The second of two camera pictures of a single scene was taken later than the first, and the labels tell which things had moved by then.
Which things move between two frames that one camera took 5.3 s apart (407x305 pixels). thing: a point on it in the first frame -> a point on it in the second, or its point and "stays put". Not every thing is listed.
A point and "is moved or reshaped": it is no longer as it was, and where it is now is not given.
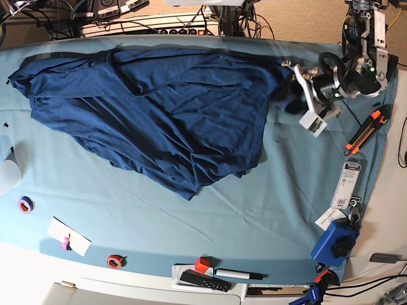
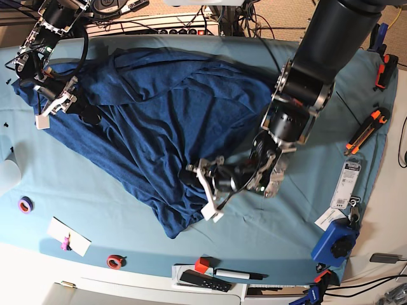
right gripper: x=326 y=86 -> x=225 y=177
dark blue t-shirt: x=178 y=120 is moved or reshaped
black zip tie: x=355 y=116 stays put
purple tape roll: x=25 y=204 stays put
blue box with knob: x=335 y=243 stays put
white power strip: x=183 y=24 stays put
